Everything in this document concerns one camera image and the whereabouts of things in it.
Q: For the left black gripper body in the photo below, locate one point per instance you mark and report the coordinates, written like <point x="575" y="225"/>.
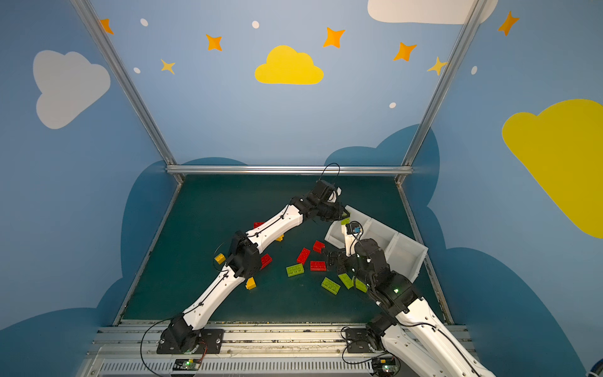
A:
<point x="327" y="212"/>

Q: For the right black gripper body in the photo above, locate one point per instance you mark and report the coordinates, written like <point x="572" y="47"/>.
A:
<point x="339" y="259"/>

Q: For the green brick front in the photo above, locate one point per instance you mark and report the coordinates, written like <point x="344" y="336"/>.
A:
<point x="330" y="286"/>

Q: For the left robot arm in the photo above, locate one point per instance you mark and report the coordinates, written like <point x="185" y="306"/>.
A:
<point x="243" y="262"/>

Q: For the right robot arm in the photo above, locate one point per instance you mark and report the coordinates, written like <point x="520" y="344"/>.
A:
<point x="408" y="328"/>

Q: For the red brick centre lower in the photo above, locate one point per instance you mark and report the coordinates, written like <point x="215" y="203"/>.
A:
<point x="318" y="266"/>

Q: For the small red brick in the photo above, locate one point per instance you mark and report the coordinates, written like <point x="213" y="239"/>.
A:
<point x="319" y="247"/>

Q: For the red long brick centre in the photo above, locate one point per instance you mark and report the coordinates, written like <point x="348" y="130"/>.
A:
<point x="303" y="256"/>

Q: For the white three-compartment bin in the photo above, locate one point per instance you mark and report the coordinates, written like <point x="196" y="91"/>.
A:
<point x="403" y="254"/>

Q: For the red brick cluster right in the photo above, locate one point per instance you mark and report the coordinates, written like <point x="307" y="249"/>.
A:
<point x="266" y="259"/>

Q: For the yellow slope brick front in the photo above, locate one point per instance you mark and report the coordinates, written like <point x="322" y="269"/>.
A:
<point x="250" y="284"/>

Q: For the right controller board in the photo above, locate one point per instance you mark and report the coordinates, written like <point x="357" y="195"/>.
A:
<point x="385" y="366"/>

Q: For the controller board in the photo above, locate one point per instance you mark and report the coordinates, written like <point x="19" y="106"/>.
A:
<point x="187" y="365"/>
<point x="385" y="366"/>

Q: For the small yellow slope brick left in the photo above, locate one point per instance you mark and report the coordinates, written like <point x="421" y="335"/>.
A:
<point x="220" y="258"/>

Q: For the left controller board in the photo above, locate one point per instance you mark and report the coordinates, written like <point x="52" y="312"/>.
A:
<point x="187" y="365"/>

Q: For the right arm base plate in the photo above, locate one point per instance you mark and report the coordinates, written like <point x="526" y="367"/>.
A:
<point x="360" y="340"/>

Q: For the front aluminium rail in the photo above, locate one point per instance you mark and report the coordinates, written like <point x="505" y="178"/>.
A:
<point x="246" y="350"/>

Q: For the aluminium frame rear bar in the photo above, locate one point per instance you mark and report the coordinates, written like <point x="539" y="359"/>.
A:
<point x="287" y="170"/>

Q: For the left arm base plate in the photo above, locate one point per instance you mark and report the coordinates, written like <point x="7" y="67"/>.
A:
<point x="209" y="340"/>

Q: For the aluminium frame left post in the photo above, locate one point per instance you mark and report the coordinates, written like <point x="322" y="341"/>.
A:
<point x="88" y="16"/>

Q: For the aluminium frame post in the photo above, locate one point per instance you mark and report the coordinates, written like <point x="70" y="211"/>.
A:
<point x="455" y="59"/>
<point x="88" y="16"/>

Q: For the aluminium frame right post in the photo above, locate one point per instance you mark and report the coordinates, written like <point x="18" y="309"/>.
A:
<point x="455" y="59"/>

